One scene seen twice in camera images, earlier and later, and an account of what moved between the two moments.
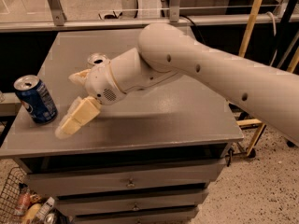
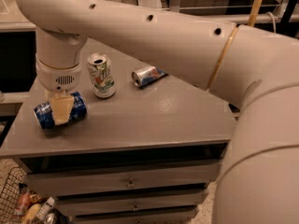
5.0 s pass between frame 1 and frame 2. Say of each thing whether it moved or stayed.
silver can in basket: stayed
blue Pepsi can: moved
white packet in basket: stayed
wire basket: stayed
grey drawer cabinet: stayed
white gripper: moved
